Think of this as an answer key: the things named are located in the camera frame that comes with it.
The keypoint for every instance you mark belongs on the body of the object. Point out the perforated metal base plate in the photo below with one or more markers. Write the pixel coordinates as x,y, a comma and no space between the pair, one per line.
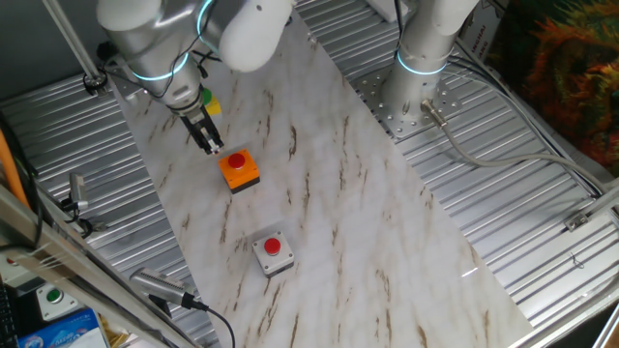
394,126

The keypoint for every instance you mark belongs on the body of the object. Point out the yellow box green button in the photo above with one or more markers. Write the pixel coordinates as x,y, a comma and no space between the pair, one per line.
215,107

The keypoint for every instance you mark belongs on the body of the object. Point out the white box green button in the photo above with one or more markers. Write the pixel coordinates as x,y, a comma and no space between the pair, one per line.
53,296

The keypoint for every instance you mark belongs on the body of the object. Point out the aluminium frame beam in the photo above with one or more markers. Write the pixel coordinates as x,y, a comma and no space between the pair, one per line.
72,270

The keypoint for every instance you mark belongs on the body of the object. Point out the orange box red button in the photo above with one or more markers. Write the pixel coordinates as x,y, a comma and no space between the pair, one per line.
238,169

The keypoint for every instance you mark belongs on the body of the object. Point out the silver ribbed camera on mount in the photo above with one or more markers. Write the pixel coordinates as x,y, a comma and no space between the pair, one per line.
155,285

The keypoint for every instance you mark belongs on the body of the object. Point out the grey box red button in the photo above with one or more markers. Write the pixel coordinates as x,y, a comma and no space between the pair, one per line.
272,251

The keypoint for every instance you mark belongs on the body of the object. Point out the aluminium frame pole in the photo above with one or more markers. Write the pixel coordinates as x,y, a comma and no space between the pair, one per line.
72,43

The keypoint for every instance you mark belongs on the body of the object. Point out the small metal corner bracket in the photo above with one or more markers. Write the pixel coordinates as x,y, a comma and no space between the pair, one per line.
575,221

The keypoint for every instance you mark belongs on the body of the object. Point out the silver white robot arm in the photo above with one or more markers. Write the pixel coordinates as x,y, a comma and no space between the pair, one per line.
155,43

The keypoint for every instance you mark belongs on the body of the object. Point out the colourful orange green cloth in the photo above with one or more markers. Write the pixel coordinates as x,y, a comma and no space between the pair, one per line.
570,72

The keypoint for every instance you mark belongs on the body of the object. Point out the marble pattern board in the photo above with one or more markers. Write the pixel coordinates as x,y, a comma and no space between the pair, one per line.
338,217

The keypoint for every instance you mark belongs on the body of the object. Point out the white box red dot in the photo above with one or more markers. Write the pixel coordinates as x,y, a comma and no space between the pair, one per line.
12,273

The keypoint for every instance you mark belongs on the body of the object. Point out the orange tube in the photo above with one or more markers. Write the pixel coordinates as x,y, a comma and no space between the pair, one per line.
9,169

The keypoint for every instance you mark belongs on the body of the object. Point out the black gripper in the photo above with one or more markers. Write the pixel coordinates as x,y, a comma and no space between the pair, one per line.
193,121

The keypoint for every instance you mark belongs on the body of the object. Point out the cardboard box red print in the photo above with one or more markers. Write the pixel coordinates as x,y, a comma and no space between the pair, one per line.
483,38

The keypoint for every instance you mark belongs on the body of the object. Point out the aluminium frame bar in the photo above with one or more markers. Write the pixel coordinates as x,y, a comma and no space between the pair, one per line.
604,200
609,328

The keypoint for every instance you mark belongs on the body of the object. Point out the tan wrapped packet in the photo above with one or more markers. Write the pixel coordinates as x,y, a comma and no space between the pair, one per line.
113,336

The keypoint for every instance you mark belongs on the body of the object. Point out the blue tissue pack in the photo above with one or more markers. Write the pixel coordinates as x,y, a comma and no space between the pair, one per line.
67,333

